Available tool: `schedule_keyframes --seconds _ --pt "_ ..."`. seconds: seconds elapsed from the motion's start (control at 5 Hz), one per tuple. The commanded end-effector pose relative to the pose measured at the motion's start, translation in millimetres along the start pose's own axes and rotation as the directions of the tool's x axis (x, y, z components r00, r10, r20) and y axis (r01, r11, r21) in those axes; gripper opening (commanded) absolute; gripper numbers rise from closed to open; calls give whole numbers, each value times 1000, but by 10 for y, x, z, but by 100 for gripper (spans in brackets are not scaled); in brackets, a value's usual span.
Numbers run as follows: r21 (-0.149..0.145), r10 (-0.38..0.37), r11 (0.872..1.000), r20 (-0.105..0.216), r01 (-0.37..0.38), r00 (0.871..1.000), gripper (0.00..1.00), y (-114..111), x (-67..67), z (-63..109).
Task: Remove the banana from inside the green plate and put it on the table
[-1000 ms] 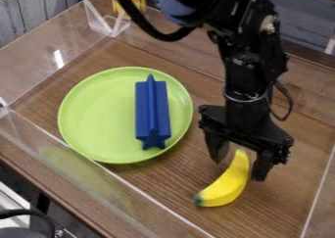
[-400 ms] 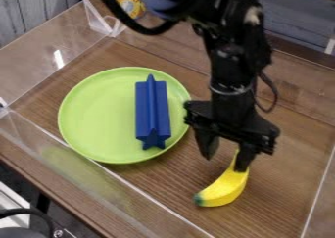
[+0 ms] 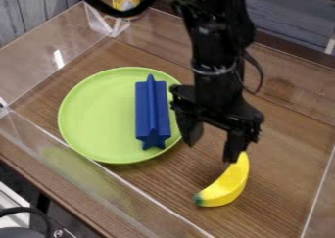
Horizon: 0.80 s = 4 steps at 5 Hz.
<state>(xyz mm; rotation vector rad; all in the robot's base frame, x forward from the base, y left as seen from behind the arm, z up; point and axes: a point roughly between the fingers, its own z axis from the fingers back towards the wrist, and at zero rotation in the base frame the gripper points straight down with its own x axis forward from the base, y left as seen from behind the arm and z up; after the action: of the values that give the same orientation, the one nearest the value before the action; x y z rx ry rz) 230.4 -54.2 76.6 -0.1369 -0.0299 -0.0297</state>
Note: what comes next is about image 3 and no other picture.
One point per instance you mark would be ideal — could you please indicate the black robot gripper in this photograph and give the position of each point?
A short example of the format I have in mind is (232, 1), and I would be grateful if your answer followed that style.
(214, 101)

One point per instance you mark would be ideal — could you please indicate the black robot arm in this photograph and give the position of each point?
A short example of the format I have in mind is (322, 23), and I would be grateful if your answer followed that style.
(221, 32)

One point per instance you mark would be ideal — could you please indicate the black device with knob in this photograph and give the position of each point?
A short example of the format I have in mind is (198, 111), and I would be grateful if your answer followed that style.
(65, 225)

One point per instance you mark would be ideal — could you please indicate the green round plate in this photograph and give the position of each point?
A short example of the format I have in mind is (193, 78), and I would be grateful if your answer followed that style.
(97, 116)

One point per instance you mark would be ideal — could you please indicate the yellow labelled tin can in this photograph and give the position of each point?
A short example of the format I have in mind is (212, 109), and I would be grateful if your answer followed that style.
(125, 5)

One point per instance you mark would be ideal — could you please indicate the blue star-shaped block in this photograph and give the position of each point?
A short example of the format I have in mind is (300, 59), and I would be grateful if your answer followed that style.
(151, 113)

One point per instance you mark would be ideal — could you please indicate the yellow toy banana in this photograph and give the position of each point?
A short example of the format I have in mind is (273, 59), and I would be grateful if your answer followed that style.
(228, 187)

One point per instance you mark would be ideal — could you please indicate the clear acrylic tray wall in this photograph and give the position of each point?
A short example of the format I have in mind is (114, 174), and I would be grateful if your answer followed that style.
(143, 200)

